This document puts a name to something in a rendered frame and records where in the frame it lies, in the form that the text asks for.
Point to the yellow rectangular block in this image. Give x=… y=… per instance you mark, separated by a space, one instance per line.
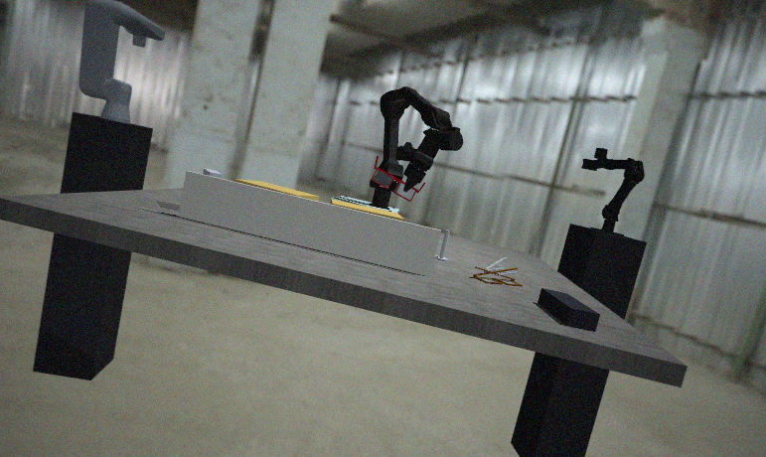
x=279 y=189

